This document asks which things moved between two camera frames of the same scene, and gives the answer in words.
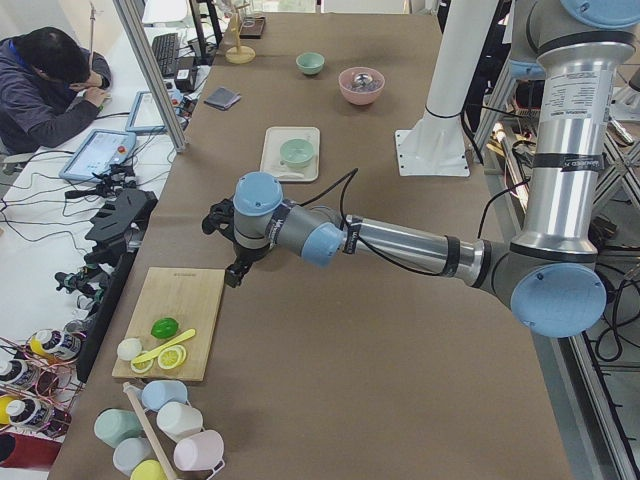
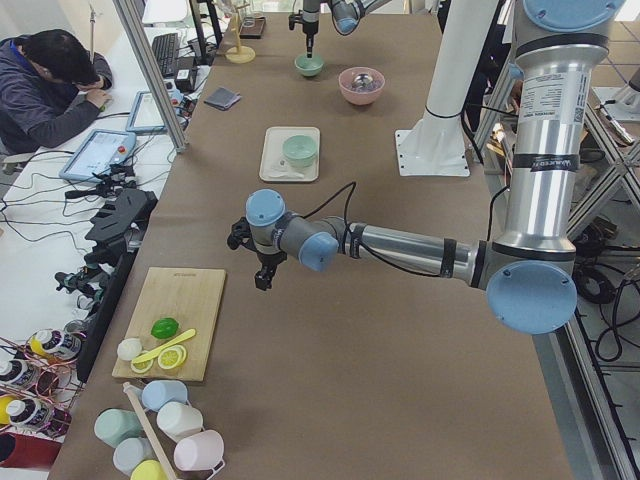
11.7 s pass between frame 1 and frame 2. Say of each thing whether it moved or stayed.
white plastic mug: stayed
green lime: stayed
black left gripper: moved
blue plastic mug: stayed
